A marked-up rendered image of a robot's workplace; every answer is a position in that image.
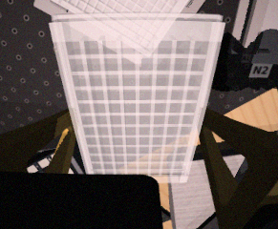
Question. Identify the light grey machine housing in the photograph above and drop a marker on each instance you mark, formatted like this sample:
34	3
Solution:
40	161

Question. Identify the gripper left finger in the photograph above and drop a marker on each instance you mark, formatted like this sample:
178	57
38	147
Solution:
19	145

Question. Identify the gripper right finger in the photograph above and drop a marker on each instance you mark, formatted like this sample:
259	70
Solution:
258	187

